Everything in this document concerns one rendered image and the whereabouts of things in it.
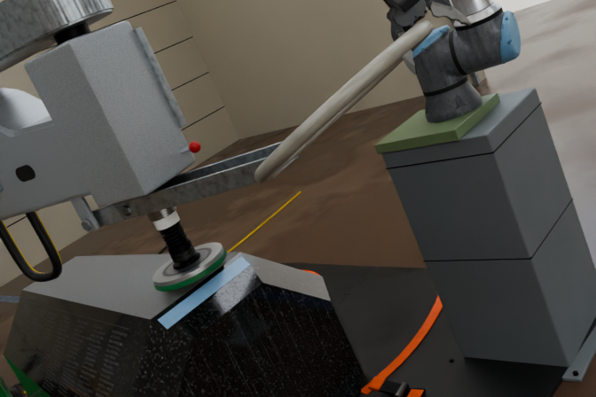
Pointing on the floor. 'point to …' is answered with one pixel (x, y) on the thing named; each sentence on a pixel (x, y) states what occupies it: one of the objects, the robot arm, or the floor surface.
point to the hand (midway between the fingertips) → (443, 50)
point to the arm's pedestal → (503, 238)
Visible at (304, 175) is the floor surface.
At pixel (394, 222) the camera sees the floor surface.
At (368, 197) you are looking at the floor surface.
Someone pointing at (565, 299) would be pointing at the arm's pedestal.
